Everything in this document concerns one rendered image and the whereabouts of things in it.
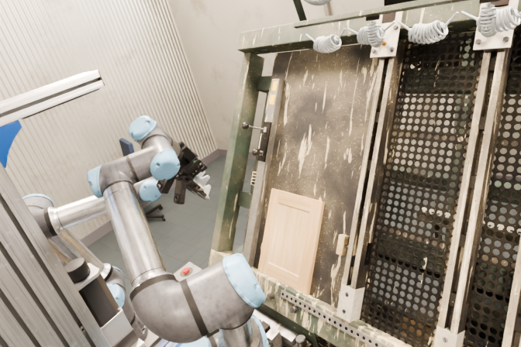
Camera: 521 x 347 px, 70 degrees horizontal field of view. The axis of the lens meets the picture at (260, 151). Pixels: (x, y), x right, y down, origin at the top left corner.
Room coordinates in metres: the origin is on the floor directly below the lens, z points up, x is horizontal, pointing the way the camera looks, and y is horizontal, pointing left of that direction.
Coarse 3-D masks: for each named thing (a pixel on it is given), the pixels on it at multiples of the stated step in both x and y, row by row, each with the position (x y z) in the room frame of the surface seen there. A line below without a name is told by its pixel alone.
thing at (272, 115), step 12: (276, 96) 1.79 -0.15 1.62; (276, 108) 1.78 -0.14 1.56; (276, 120) 1.77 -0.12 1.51; (264, 168) 1.67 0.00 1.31; (264, 180) 1.66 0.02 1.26; (264, 192) 1.64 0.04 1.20; (252, 204) 1.63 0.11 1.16; (252, 216) 1.60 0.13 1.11; (252, 228) 1.57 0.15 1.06; (252, 240) 1.54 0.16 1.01; (252, 252) 1.53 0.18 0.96; (252, 264) 1.52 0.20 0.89
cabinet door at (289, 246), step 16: (272, 192) 1.59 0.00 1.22; (272, 208) 1.55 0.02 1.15; (288, 208) 1.48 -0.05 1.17; (304, 208) 1.42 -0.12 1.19; (320, 208) 1.36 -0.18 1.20; (272, 224) 1.51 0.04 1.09; (288, 224) 1.45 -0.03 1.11; (304, 224) 1.39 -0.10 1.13; (320, 224) 1.34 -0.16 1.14; (272, 240) 1.48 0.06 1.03; (288, 240) 1.41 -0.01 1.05; (304, 240) 1.35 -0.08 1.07; (272, 256) 1.44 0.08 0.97; (288, 256) 1.37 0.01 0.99; (304, 256) 1.31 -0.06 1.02; (272, 272) 1.40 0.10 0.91; (288, 272) 1.34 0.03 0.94; (304, 272) 1.28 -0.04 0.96; (304, 288) 1.25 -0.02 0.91
